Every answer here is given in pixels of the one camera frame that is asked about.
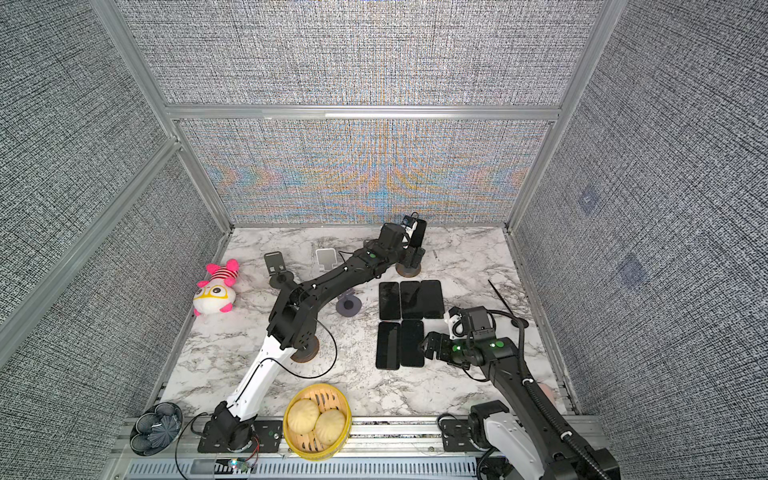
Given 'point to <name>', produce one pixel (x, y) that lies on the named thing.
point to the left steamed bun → (302, 415)
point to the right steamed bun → (330, 426)
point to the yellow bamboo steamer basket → (307, 446)
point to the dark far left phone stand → (279, 275)
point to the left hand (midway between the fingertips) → (413, 245)
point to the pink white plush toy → (218, 293)
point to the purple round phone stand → (348, 304)
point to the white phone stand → (327, 258)
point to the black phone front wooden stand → (432, 299)
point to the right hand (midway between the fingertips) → (432, 349)
